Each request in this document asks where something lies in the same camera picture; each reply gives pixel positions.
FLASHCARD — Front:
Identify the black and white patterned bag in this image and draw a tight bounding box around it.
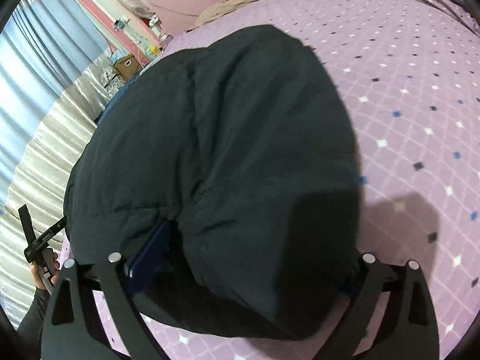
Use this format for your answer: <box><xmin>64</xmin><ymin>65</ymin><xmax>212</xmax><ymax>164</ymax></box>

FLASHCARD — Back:
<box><xmin>100</xmin><ymin>65</ymin><xmax>121</xmax><ymax>91</ymax></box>

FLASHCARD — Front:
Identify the blue curtain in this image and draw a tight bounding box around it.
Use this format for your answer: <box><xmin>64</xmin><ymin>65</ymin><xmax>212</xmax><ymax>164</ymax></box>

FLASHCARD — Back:
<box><xmin>0</xmin><ymin>0</ymin><xmax>113</xmax><ymax>196</ymax></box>

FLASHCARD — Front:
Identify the blue cloth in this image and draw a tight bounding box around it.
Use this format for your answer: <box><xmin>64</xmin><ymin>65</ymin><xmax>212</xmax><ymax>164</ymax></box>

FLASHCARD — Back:
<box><xmin>98</xmin><ymin>79</ymin><xmax>130</xmax><ymax>122</ymax></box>

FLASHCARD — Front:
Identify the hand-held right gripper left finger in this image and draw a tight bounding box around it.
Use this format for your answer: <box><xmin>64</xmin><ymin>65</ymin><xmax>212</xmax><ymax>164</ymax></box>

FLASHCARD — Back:
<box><xmin>40</xmin><ymin>220</ymin><xmax>177</xmax><ymax>360</ymax></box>

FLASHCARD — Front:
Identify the black padded jacket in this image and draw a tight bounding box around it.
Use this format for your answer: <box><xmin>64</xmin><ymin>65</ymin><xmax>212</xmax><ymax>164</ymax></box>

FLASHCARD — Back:
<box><xmin>64</xmin><ymin>24</ymin><xmax>366</xmax><ymax>342</ymax></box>

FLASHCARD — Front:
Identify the bed with purple checked sheet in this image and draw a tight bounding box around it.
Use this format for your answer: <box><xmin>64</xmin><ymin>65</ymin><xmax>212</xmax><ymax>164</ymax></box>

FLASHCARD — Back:
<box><xmin>62</xmin><ymin>0</ymin><xmax>480</xmax><ymax>360</ymax></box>

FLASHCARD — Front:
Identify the brown pillow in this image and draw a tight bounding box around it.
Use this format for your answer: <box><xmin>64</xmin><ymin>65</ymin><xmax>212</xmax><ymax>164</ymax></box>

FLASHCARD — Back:
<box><xmin>194</xmin><ymin>0</ymin><xmax>287</xmax><ymax>29</ymax></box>

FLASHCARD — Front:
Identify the beige satin curtain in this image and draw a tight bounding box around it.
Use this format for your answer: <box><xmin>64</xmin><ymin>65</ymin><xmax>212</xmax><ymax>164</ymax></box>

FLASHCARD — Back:
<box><xmin>0</xmin><ymin>65</ymin><xmax>113</xmax><ymax>308</ymax></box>

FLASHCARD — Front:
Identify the person's left hand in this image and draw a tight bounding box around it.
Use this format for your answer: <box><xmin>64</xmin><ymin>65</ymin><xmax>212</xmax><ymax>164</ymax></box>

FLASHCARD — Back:
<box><xmin>29</xmin><ymin>249</ymin><xmax>61</xmax><ymax>292</ymax></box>

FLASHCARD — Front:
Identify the person's left forearm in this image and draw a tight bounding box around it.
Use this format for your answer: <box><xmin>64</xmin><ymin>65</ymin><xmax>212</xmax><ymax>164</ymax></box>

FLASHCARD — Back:
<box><xmin>17</xmin><ymin>288</ymin><xmax>54</xmax><ymax>346</ymax></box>

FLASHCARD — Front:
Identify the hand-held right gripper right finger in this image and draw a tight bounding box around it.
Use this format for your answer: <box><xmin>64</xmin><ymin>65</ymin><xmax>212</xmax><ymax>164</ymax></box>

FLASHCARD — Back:
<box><xmin>337</xmin><ymin>253</ymin><xmax>440</xmax><ymax>360</ymax></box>

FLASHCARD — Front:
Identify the cardboard box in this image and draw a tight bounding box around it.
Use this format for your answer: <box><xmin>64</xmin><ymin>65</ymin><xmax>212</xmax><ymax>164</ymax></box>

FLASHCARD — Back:
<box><xmin>113</xmin><ymin>54</ymin><xmax>136</xmax><ymax>80</ymax></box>

